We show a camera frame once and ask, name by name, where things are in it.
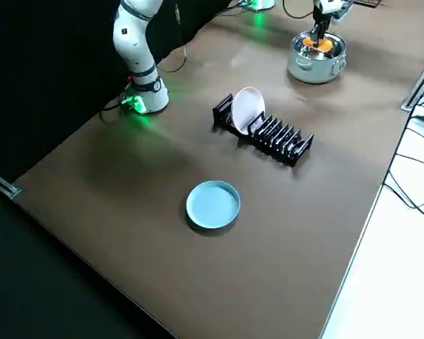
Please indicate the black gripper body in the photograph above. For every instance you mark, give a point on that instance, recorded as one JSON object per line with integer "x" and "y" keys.
{"x": 344, "y": 12}

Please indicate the orange corn cob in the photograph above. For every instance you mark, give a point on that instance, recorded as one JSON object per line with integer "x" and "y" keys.
{"x": 309, "y": 41}

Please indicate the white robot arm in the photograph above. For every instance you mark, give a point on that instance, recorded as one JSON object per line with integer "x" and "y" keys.
{"x": 134, "y": 46}
{"x": 265, "y": 3}

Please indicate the pale green steel pot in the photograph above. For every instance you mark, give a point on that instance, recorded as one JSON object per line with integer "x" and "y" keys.
{"x": 311, "y": 72}

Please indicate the white round plate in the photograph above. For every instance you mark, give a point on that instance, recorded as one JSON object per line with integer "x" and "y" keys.
{"x": 247, "y": 111}

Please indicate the light blue round plate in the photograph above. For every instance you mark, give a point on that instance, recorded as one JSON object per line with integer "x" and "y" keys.
{"x": 213, "y": 206}

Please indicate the black dish rack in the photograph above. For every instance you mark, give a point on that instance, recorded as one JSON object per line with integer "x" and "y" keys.
{"x": 279, "y": 144}

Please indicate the aluminium camera post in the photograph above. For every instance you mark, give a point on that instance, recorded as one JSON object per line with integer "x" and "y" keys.
{"x": 422, "y": 79}

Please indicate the aluminium corner post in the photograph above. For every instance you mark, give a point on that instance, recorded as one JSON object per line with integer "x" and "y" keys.
{"x": 1, "y": 182}

